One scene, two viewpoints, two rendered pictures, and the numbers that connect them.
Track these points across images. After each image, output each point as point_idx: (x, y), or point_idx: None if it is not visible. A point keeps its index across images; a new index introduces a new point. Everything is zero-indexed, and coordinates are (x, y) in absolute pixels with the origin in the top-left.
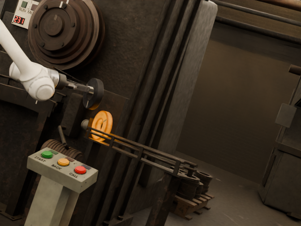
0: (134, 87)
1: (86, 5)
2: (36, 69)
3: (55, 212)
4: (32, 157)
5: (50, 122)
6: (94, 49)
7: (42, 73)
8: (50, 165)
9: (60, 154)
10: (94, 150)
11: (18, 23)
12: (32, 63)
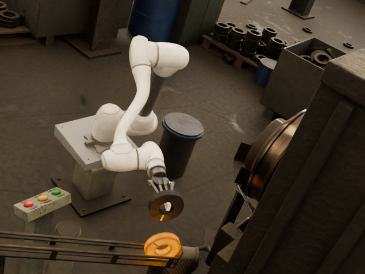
0: (234, 250)
1: (279, 128)
2: (114, 142)
3: (26, 224)
4: (54, 188)
5: None
6: (257, 184)
7: (113, 147)
8: (41, 194)
9: (57, 198)
10: (151, 267)
11: None
12: (118, 138)
